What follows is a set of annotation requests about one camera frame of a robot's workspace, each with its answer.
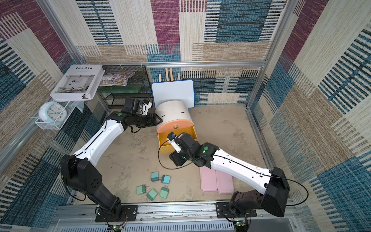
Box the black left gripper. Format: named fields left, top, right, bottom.
left=132, top=113, right=163, bottom=128

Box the yellow drawer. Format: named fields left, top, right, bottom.
left=157, top=126, right=198, bottom=154

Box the white round drawer cabinet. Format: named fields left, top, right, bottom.
left=155, top=101, right=194, bottom=127

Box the teal blue plug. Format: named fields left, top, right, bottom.
left=161, top=175, right=171, bottom=184
left=151, top=172, right=159, bottom=182

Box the green plug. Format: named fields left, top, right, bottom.
left=136, top=185, right=147, bottom=195
left=146, top=189, right=158, bottom=201
left=159, top=187, right=169, bottom=199

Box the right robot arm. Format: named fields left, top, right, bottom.
left=167, top=132, right=290, bottom=218

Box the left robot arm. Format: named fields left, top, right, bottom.
left=60, top=112, right=163, bottom=219

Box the pink tray left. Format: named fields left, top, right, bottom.
left=200, top=166, right=217, bottom=193

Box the pink tray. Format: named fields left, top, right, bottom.
left=215, top=170, right=234, bottom=195
left=200, top=166, right=217, bottom=193

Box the pink tray right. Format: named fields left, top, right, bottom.
left=215, top=170, right=234, bottom=195

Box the blue framed whiteboard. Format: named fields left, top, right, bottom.
left=151, top=80, right=195, bottom=108

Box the colourful snack bag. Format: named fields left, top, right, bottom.
left=100, top=72, right=135, bottom=87

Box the white magazine book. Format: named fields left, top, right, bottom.
left=50, top=64, right=105, bottom=102

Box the white alarm clock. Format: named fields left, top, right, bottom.
left=38, top=101, right=68, bottom=124

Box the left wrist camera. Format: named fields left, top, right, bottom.
left=123, top=98, right=153, bottom=116

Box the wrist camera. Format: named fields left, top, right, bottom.
left=123, top=98, right=153, bottom=116
left=167, top=132, right=181, bottom=154

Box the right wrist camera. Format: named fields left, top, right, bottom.
left=167, top=132, right=181, bottom=154

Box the black wire shelf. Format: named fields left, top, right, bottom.
left=98, top=65, right=152, bottom=109

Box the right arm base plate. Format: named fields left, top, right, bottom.
left=215, top=202, right=257, bottom=219

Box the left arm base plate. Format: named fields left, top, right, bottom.
left=95, top=205, right=138, bottom=222

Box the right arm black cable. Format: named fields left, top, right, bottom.
left=157, top=138, right=310, bottom=207

